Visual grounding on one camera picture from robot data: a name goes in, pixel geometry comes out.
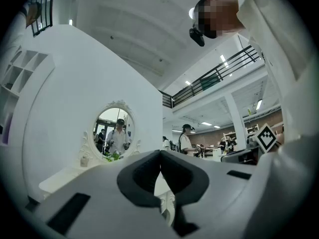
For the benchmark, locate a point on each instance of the person's head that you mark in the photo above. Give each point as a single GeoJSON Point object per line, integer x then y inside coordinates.
{"type": "Point", "coordinates": [224, 14]}

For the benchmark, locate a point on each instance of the person's white shirt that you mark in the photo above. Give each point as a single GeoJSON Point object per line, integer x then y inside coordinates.
{"type": "Point", "coordinates": [274, 34]}

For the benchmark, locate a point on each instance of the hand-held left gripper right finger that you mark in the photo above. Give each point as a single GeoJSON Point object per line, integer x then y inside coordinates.
{"type": "Point", "coordinates": [184, 180]}

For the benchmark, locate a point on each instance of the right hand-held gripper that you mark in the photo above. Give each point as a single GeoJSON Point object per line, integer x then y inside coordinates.
{"type": "Point", "coordinates": [265, 138]}

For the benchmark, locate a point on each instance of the black head-worn camera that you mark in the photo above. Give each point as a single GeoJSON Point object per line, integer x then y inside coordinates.
{"type": "Point", "coordinates": [197, 36]}

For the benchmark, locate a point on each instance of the ceiling light panel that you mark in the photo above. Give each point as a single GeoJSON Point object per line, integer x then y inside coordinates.
{"type": "Point", "coordinates": [206, 123]}
{"type": "Point", "coordinates": [223, 60]}
{"type": "Point", "coordinates": [259, 104]}
{"type": "Point", "coordinates": [188, 82]}

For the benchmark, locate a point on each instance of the black metal railing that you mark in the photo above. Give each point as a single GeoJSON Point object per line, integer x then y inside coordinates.
{"type": "Point", "coordinates": [43, 9]}
{"type": "Point", "coordinates": [211, 77]}

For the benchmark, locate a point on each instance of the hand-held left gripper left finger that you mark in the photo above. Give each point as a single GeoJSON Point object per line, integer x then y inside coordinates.
{"type": "Point", "coordinates": [139, 180]}

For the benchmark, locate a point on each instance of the oval mirror with white frame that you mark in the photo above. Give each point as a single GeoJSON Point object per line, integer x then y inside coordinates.
{"type": "Point", "coordinates": [114, 133]}

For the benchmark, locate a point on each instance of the white cubby shelf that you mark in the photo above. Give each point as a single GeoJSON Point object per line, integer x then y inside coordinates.
{"type": "Point", "coordinates": [27, 66]}

